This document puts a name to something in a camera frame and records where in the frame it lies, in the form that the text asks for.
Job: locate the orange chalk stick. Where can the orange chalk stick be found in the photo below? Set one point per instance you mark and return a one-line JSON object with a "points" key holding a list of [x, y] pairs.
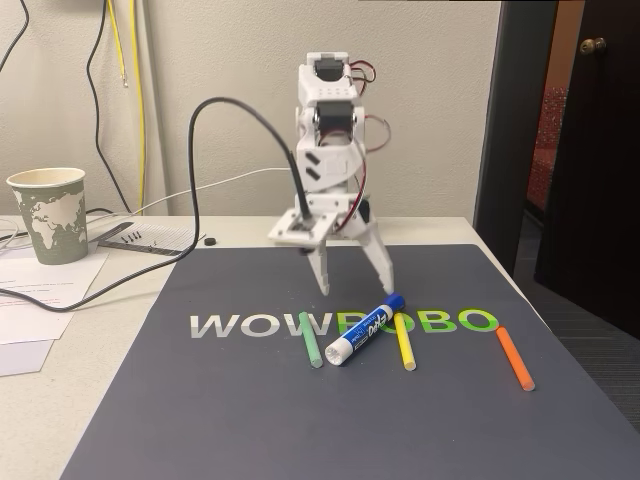
{"points": [[514, 357]]}

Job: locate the dark grey door frame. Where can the dark grey door frame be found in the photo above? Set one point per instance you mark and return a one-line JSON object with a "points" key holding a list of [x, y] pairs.
{"points": [[505, 125]]}

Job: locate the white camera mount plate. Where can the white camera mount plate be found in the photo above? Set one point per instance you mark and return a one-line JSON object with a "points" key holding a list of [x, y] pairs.
{"points": [[305, 227]]}

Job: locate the lined paper sheet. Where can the lined paper sheet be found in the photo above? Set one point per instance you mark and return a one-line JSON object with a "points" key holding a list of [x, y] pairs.
{"points": [[170, 230]]}

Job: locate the brass door knob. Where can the brass door knob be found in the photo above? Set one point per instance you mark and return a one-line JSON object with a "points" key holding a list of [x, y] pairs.
{"points": [[593, 45]]}

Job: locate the dark wooden door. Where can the dark wooden door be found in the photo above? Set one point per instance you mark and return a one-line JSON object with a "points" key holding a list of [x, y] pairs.
{"points": [[595, 175]]}

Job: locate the green chalk stick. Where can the green chalk stick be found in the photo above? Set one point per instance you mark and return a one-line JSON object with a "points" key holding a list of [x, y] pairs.
{"points": [[310, 340]]}

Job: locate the grey WOWROBO mat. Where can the grey WOWROBO mat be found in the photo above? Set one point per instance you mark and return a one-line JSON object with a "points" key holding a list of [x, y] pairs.
{"points": [[300, 425]]}

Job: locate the yellow chalk stick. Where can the yellow chalk stick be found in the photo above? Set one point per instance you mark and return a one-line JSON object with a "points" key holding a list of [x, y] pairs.
{"points": [[404, 342]]}

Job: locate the white printed paper sheet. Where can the white printed paper sheet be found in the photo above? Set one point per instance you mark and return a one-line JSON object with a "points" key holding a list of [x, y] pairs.
{"points": [[55, 280]]}

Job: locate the blue Expo dry-erase marker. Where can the blue Expo dry-erase marker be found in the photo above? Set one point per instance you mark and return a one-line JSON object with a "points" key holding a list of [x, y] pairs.
{"points": [[362, 330]]}

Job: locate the world map paper cup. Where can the world map paper cup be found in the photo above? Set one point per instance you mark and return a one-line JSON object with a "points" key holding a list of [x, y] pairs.
{"points": [[52, 220]]}

